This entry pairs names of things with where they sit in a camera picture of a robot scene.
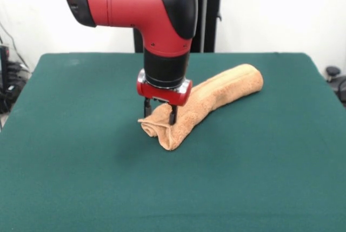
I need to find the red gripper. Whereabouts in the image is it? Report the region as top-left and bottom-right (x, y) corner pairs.
(136, 70), (193, 126)

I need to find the dark green table cloth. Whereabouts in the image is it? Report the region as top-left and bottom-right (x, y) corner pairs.
(0, 52), (346, 232)

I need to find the orange terry towel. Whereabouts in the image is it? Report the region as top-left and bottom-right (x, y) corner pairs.
(137, 63), (264, 151)

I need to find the black equipment stack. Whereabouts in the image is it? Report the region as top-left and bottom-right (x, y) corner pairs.
(0, 44), (31, 114)

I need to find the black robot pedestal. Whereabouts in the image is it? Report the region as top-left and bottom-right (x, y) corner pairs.
(132, 0), (234, 54)

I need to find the grey cable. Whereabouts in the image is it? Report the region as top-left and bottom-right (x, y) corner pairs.
(0, 22), (29, 68)

